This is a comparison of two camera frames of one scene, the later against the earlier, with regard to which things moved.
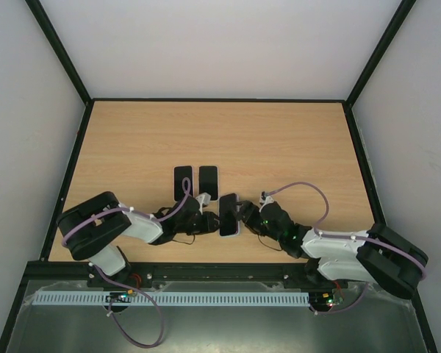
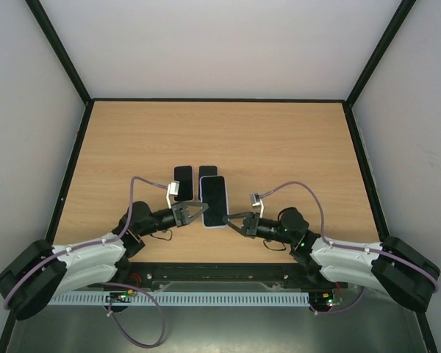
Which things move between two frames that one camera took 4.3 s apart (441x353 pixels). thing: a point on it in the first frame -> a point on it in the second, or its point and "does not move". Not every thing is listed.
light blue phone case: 238,229 -> 214,193
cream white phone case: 208,181 does not move
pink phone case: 179,173 does not move
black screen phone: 179,173 does not move
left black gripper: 209,224 -> 181,207
